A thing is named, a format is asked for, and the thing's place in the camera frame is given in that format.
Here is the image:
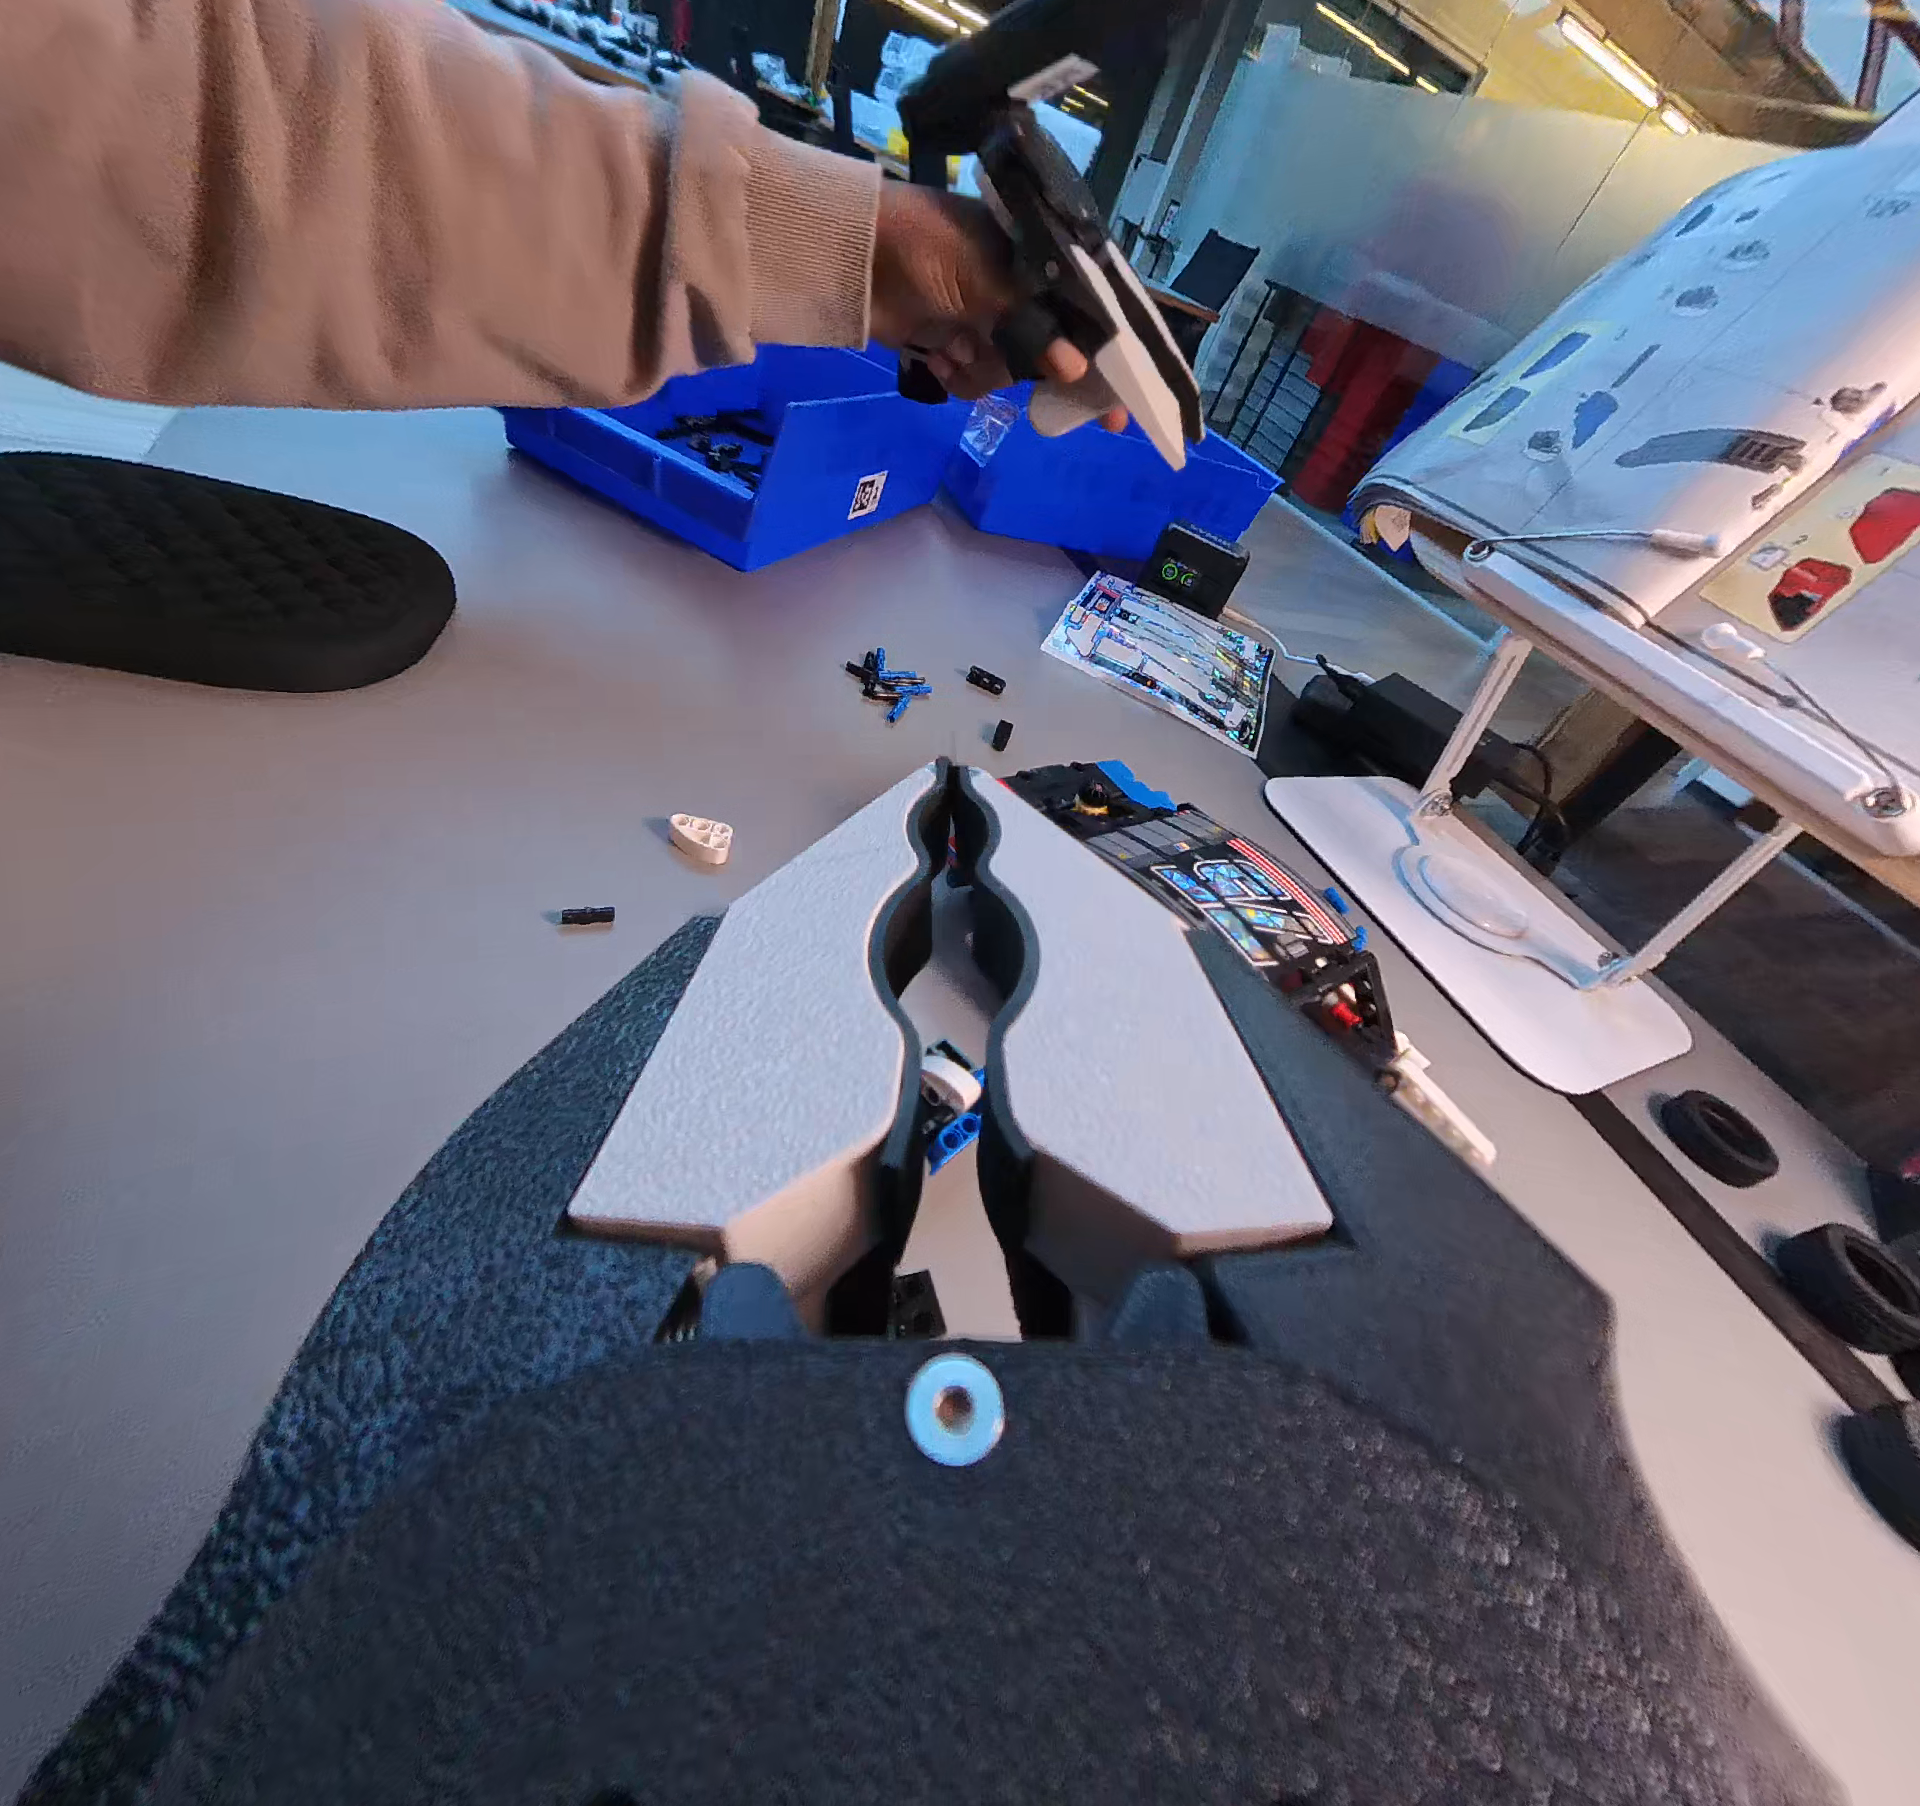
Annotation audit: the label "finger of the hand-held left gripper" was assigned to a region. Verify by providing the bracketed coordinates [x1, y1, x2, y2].
[1027, 257, 1206, 472]

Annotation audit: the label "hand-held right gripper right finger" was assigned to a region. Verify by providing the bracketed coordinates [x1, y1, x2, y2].
[959, 768, 1338, 1320]

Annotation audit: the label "black power adapter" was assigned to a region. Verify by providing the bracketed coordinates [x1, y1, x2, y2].
[1293, 657, 1569, 864]

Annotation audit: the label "pile of blue black pins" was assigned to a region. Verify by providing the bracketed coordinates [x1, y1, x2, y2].
[843, 644, 933, 722]

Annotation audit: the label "blue labelled plastic bin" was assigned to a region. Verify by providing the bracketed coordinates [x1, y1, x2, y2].
[502, 343, 970, 573]

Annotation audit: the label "open instruction booklet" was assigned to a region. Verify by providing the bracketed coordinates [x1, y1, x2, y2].
[1350, 88, 1920, 668]

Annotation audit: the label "person's left hand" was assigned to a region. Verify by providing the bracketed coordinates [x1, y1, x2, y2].
[869, 179, 1130, 436]

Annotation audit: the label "red and blue storage drawers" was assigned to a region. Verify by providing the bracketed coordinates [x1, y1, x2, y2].
[1200, 282, 1478, 510]

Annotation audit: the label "black and blue lego subassembly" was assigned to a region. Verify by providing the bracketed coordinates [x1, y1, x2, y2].
[916, 1038, 987, 1176]

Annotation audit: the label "person's left forearm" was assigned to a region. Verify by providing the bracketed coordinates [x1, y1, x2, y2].
[0, 0, 885, 411]

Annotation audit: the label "black digital timer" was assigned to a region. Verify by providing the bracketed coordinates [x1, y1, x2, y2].
[1135, 523, 1249, 620]

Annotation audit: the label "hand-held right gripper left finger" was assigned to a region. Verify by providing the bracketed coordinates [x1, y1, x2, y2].
[570, 764, 951, 1332]

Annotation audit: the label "pile of black lego parts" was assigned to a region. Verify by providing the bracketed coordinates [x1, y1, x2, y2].
[651, 408, 777, 491]

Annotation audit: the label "white book stand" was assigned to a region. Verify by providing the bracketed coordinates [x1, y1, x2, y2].
[1267, 531, 1920, 1094]

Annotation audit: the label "holographic sticker sheet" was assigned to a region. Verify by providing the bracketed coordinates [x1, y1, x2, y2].
[1037, 569, 1277, 757]

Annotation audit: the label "black lego tyres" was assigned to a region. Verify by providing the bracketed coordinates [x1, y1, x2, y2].
[1575, 1085, 1908, 1419]

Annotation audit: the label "black padded cushion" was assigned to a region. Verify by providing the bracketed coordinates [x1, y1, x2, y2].
[0, 454, 460, 692]

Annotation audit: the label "lego race car model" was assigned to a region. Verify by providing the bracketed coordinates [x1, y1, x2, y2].
[1003, 759, 1499, 1166]

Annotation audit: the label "black rubber tire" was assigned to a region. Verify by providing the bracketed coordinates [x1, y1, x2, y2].
[1660, 1088, 1781, 1189]
[1837, 1401, 1920, 1548]
[1777, 1224, 1920, 1356]

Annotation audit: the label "frosted glass partition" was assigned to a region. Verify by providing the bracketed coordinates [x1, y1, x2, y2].
[1168, 36, 1801, 383]

